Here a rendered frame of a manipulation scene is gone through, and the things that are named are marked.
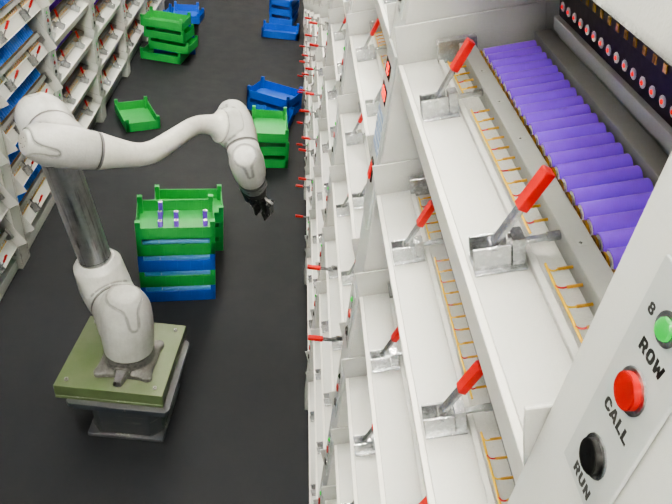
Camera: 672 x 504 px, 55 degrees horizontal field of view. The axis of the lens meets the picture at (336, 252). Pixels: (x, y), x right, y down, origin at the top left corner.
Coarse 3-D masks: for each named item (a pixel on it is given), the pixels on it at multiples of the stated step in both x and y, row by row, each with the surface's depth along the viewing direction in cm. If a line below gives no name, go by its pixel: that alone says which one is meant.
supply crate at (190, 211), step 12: (144, 204) 264; (156, 204) 265; (168, 204) 266; (180, 204) 267; (192, 204) 268; (204, 204) 269; (144, 216) 262; (156, 216) 263; (168, 216) 264; (180, 216) 265; (192, 216) 266; (144, 228) 247; (156, 228) 248; (168, 228) 249; (180, 228) 250; (192, 228) 252; (204, 228) 253
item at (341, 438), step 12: (336, 432) 130; (348, 432) 130; (336, 444) 133; (348, 444) 132; (336, 456) 131; (348, 456) 130; (336, 468) 128; (348, 468) 128; (336, 480) 126; (348, 480) 126; (336, 492) 124; (348, 492) 124
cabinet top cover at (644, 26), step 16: (608, 0) 30; (624, 0) 29; (640, 0) 28; (656, 0) 26; (624, 16) 29; (640, 16) 28; (656, 16) 26; (640, 32) 28; (656, 32) 26; (656, 48) 26
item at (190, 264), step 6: (138, 258) 255; (210, 258) 262; (138, 264) 257; (144, 264) 258; (150, 264) 258; (156, 264) 259; (162, 264) 259; (168, 264) 260; (174, 264) 260; (180, 264) 261; (186, 264) 262; (192, 264) 262; (198, 264) 263; (204, 264) 263; (210, 264) 264; (144, 270) 260; (150, 270) 260; (156, 270) 261; (162, 270) 261; (168, 270) 262; (174, 270) 262; (180, 270) 263; (186, 270) 263; (192, 270) 264
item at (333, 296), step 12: (324, 228) 186; (324, 240) 188; (336, 252) 184; (336, 264) 179; (336, 288) 171; (336, 300) 168; (336, 312) 164; (336, 324) 161; (336, 360) 151; (336, 372) 148
